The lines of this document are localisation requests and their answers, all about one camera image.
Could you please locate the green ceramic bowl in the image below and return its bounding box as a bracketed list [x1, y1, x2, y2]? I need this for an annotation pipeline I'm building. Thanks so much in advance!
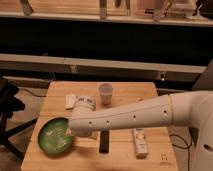
[37, 117, 73, 155]

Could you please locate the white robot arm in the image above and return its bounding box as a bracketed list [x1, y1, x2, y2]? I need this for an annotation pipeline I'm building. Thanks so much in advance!
[69, 91, 213, 171]

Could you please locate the black rectangular bar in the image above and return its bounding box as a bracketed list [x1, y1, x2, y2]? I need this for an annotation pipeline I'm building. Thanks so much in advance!
[99, 131, 109, 154]

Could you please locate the white rectangular block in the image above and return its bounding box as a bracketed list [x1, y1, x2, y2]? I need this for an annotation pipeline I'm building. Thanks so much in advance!
[65, 94, 77, 110]

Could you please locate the translucent plastic cup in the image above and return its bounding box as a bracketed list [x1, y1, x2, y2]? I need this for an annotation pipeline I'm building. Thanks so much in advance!
[98, 83, 113, 105]

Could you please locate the white plastic bottle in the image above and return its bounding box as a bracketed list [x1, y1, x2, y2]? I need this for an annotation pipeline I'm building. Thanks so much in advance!
[133, 129, 149, 159]

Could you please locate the black chair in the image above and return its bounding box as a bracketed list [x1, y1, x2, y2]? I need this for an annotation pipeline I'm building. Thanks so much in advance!
[0, 77, 37, 160]

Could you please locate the black cable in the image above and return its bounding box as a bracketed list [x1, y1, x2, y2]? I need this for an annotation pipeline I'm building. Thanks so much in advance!
[168, 133, 194, 171]

